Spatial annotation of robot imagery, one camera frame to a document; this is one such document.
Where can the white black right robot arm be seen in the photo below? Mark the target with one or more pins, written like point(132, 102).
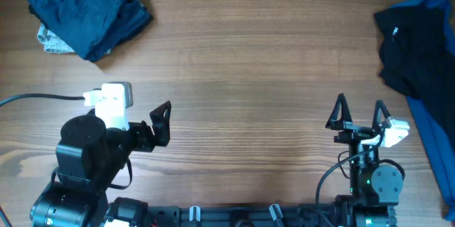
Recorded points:
point(375, 183)

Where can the blue garment on right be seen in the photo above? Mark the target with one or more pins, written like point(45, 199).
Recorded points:
point(434, 139)

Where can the folded light grey garment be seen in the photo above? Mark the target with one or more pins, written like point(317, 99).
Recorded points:
point(51, 42)

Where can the black t-shirt on right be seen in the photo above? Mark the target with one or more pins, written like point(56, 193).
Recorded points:
point(416, 61)

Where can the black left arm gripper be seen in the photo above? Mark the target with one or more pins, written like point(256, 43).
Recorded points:
point(148, 140)

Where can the blue denim shorts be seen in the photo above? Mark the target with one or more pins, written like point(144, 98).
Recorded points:
point(92, 27)

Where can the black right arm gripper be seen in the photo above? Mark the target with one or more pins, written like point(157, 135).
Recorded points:
point(354, 132)

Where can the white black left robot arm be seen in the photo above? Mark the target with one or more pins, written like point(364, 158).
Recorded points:
point(90, 154)

